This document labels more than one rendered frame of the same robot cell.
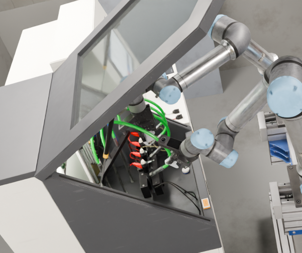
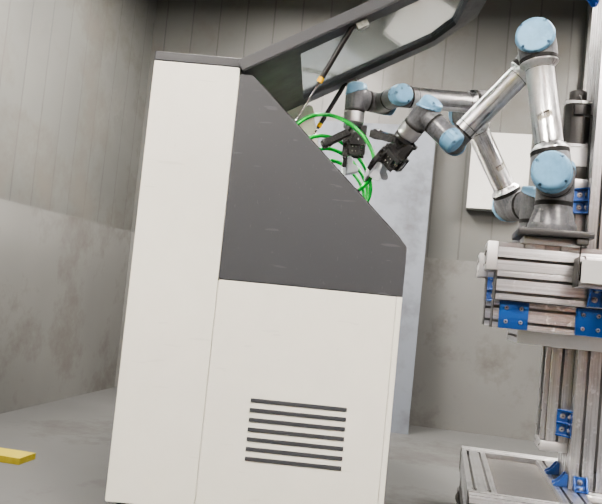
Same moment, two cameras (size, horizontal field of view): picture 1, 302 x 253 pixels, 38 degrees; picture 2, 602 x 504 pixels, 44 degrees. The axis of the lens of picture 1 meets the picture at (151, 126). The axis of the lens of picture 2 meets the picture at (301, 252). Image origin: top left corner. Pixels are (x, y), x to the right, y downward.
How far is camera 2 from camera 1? 2.10 m
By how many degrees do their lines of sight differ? 41
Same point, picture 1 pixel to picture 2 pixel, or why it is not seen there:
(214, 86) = (398, 417)
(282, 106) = (529, 37)
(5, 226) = (160, 125)
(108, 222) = (279, 174)
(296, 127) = (539, 74)
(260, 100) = (502, 85)
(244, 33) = not seen: hidden behind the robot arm
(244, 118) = (479, 111)
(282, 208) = (499, 248)
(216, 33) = not seen: hidden behind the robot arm
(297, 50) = (529, 428)
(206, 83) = not seen: hidden behind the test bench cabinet
